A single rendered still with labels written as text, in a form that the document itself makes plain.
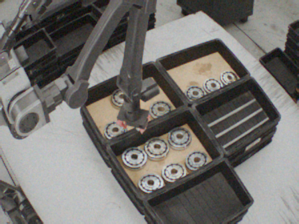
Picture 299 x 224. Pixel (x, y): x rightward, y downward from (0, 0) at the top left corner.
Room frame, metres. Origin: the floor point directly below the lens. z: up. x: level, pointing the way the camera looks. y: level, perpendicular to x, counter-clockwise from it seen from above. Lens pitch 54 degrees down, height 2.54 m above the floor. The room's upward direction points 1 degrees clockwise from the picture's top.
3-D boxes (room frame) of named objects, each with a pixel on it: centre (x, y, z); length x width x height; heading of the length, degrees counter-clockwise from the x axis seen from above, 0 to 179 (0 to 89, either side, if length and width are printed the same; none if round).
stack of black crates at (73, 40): (2.19, 0.53, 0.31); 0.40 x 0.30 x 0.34; 126
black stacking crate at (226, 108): (1.19, -0.42, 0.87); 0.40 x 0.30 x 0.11; 120
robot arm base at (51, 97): (0.85, 0.32, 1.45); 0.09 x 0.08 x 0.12; 36
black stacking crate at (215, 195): (0.73, -0.22, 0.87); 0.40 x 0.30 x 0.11; 120
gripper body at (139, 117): (1.01, 0.06, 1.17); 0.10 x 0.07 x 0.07; 74
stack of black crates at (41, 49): (1.95, 0.85, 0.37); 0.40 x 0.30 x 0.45; 126
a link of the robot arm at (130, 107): (1.01, 0.06, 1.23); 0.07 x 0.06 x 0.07; 126
